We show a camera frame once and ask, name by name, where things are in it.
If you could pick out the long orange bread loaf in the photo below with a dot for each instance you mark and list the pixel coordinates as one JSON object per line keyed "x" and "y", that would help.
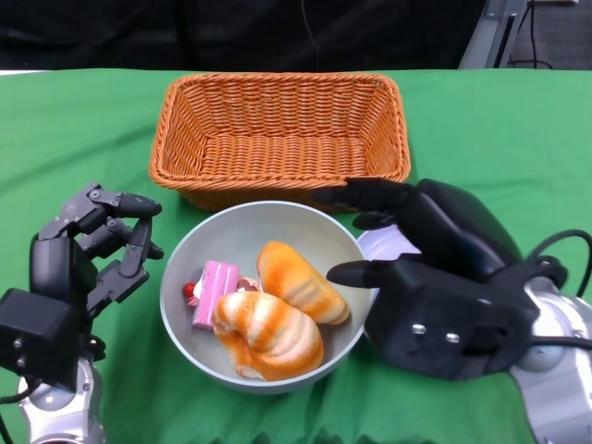
{"x": 300, "y": 282}

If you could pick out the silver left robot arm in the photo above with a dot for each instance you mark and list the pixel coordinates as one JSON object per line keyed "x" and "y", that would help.
{"x": 60, "y": 411}

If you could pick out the orange wicker basket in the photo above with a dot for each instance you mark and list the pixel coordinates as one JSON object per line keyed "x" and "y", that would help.
{"x": 277, "y": 152}

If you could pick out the green tablecloth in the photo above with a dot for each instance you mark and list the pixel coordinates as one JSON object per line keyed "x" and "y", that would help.
{"x": 69, "y": 129}

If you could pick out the twisted striped bread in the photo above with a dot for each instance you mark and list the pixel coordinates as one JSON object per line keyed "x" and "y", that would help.
{"x": 273, "y": 337}

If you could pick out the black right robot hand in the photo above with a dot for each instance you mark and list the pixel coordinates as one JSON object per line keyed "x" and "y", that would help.
{"x": 453, "y": 222}

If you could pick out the black backdrop cloth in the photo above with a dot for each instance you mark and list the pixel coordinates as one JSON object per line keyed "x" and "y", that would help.
{"x": 139, "y": 32}

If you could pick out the grey metal stand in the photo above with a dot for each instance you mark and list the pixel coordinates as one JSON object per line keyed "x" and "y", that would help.
{"x": 483, "y": 37}

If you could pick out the lavender plate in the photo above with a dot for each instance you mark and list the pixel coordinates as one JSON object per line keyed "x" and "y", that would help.
{"x": 384, "y": 245}

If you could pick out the pink striped cake slice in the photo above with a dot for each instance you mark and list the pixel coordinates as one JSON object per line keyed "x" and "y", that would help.
{"x": 217, "y": 296}

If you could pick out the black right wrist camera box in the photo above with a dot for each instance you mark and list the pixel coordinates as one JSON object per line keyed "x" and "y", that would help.
{"x": 439, "y": 324}

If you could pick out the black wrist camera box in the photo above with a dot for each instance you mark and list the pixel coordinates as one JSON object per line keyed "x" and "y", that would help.
{"x": 439, "y": 324}
{"x": 37, "y": 333}

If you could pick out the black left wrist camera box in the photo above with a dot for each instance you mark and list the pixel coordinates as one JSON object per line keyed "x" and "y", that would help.
{"x": 37, "y": 333}

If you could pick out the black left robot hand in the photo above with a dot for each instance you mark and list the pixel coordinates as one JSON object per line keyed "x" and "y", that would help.
{"x": 51, "y": 263}

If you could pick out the pale green bowl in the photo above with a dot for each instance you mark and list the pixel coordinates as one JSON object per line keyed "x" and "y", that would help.
{"x": 240, "y": 231}

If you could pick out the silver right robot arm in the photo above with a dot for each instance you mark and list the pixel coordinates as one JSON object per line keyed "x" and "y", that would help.
{"x": 559, "y": 393}

